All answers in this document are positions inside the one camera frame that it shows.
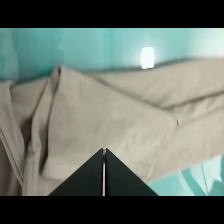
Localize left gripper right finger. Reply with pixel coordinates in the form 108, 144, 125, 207
104, 147, 159, 197

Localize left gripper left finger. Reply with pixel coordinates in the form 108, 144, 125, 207
48, 148, 105, 197

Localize beige shirt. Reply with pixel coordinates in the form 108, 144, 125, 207
0, 57, 224, 197

